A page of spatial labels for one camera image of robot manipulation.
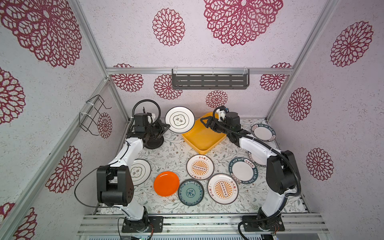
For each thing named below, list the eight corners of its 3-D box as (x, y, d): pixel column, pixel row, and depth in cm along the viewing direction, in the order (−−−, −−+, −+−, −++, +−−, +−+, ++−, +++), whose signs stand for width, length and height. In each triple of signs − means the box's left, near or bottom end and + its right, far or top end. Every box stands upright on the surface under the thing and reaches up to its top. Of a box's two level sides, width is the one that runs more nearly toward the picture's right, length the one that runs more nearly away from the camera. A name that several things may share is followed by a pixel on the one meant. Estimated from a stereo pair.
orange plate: (152, 196, 85) (151, 195, 83) (156, 172, 94) (155, 171, 92) (178, 196, 85) (178, 195, 83) (180, 172, 94) (179, 171, 92)
